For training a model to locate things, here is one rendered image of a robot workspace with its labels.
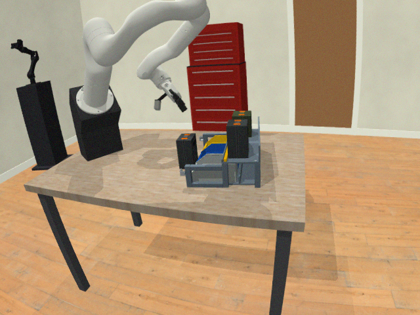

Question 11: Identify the blue bin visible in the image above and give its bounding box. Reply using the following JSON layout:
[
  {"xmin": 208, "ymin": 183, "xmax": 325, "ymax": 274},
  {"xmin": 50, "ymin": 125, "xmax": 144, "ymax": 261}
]
[{"xmin": 198, "ymin": 144, "xmax": 226, "ymax": 160}]

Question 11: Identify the yellow open bin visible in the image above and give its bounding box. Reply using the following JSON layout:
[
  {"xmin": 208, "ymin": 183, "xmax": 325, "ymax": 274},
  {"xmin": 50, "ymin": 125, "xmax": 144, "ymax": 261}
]
[{"xmin": 202, "ymin": 135, "xmax": 227, "ymax": 151}]

